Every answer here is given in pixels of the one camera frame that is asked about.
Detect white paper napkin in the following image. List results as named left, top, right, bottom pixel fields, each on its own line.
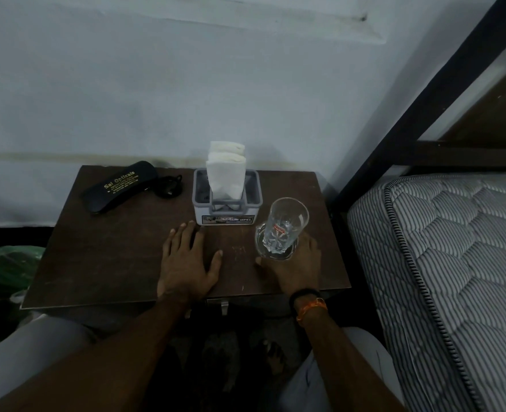
left=205, top=152, right=247, bottom=200
left=209, top=141, right=246, bottom=156

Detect person's right hand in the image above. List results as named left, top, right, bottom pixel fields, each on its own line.
left=255, top=230, right=322, bottom=299

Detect clear glass ashtray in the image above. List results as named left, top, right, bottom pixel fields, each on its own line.
left=254, top=223, right=301, bottom=262

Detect grey plastic organizer box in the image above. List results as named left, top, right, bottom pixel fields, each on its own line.
left=192, top=168, right=262, bottom=227

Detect black cable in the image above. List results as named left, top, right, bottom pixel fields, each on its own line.
left=154, top=175, right=185, bottom=200

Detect black bed frame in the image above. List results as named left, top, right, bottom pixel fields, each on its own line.
left=328, top=0, right=506, bottom=211

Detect person's left hand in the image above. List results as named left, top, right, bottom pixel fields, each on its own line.
left=157, top=220, right=224, bottom=303

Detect person's right foot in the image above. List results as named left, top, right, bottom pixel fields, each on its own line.
left=261, top=338, right=286, bottom=376

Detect clear drinking glass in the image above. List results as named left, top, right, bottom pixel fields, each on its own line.
left=261, top=197, right=310, bottom=256

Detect person's right forearm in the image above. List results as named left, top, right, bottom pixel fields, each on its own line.
left=300, top=304, right=404, bottom=412

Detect black glasses case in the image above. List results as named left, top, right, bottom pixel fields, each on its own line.
left=80, top=160, right=158, bottom=216

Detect green lined waste bin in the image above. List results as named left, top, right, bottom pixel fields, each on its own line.
left=0, top=245, right=46, bottom=352

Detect black wristband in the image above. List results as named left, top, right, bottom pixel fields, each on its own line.
left=288, top=288, right=322, bottom=310

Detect grey striped quilted mattress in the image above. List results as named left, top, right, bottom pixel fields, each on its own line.
left=347, top=173, right=506, bottom=412

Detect person's left forearm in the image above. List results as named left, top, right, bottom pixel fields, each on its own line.
left=0, top=295, right=189, bottom=412

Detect orange thread bracelet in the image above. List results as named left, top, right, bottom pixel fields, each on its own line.
left=296, top=298, right=327, bottom=324

